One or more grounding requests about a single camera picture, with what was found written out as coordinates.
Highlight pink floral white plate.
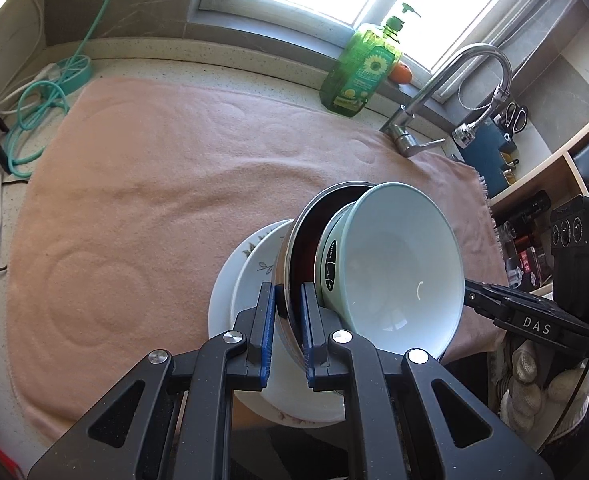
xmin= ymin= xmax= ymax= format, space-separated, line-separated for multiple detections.
xmin=208 ymin=220 xmax=348 ymax=428

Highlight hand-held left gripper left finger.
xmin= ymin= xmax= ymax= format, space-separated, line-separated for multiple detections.
xmin=27 ymin=282 xmax=278 ymax=480

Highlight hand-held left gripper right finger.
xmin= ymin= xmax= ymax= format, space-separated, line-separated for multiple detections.
xmin=301 ymin=282 xmax=555 ymax=480

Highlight pale blue ceramic bowl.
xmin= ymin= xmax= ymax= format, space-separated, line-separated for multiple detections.
xmin=313 ymin=182 xmax=466 ymax=361

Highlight blue knife holder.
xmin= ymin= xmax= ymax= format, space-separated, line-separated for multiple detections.
xmin=459 ymin=122 xmax=520 ymax=198

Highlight teal power strip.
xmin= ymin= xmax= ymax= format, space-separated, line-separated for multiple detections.
xmin=37 ymin=55 xmax=94 ymax=95

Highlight pink towel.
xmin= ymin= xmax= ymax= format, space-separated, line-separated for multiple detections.
xmin=5 ymin=76 xmax=510 ymax=441

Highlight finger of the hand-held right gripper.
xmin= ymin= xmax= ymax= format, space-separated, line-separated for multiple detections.
xmin=465 ymin=280 xmax=518 ymax=328

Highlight wooden shelf unit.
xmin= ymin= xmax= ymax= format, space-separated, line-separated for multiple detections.
xmin=489 ymin=105 xmax=589 ymax=306

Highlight green dish soap bottle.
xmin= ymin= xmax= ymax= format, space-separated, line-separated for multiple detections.
xmin=319 ymin=2 xmax=420 ymax=118

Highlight printed cardboard box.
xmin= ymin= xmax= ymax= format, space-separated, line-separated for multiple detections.
xmin=517 ymin=247 xmax=555 ymax=291

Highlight white power cord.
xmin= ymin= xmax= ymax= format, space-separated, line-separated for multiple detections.
xmin=0 ymin=0 xmax=55 ymax=111

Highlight black scissors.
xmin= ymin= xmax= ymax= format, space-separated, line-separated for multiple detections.
xmin=495 ymin=102 xmax=529 ymax=136

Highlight chrome kitchen faucet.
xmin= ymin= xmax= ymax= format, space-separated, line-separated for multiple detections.
xmin=379 ymin=43 xmax=513 ymax=159

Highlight person's right hand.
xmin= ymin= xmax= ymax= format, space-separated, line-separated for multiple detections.
xmin=499 ymin=337 xmax=589 ymax=431

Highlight green hose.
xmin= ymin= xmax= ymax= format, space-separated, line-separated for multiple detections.
xmin=5 ymin=0 xmax=125 ymax=178

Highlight large stainless steel bowl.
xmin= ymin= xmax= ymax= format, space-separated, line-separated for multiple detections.
xmin=276 ymin=181 xmax=375 ymax=376

